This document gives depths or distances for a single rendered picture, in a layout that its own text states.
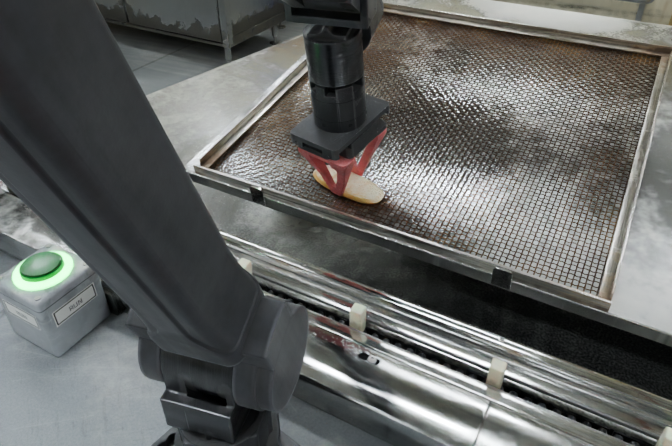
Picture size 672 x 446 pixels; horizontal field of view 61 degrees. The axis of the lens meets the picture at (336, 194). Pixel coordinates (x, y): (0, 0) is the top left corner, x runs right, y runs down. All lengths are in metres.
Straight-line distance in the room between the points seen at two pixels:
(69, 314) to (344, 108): 0.34
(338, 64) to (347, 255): 0.25
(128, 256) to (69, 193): 0.05
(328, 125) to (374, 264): 0.19
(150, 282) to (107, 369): 0.35
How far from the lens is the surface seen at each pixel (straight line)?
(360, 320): 0.57
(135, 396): 0.60
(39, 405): 0.62
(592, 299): 0.59
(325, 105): 0.58
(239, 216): 0.78
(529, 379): 0.57
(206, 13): 3.36
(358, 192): 0.66
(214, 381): 0.41
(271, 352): 0.37
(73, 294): 0.63
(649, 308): 0.62
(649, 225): 0.69
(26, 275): 0.62
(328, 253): 0.71
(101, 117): 0.22
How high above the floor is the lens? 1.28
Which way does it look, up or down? 35 degrees down
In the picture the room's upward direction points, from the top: straight up
